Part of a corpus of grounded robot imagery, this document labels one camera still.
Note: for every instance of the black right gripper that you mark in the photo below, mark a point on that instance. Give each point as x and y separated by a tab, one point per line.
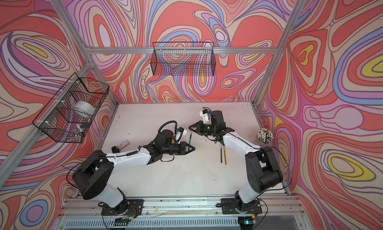
199	128

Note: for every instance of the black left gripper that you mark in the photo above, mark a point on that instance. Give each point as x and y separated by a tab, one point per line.
183	148

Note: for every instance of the dark red carving knife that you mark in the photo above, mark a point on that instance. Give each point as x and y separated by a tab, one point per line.
221	154

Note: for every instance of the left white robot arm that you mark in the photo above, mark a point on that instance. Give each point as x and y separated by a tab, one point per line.
92	176

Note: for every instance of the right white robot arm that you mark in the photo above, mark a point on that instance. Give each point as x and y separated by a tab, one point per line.
262	168

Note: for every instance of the silver tape roll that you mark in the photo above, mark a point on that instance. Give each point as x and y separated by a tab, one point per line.
83	109

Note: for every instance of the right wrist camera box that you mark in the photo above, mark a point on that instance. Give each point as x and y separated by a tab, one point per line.
205	115

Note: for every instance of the back black wire basket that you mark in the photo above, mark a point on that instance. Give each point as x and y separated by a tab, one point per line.
176	58

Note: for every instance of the black wire basket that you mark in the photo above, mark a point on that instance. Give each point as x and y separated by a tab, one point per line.
72	110
176	58

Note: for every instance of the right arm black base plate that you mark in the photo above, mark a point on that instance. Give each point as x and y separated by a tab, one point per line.
231	206

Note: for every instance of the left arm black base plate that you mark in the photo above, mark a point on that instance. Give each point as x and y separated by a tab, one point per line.
130	207

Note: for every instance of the left black wire basket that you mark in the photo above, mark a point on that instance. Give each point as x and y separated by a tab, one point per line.
72	110

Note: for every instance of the aluminium frame corner post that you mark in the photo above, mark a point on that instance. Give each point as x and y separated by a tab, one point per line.
90	66

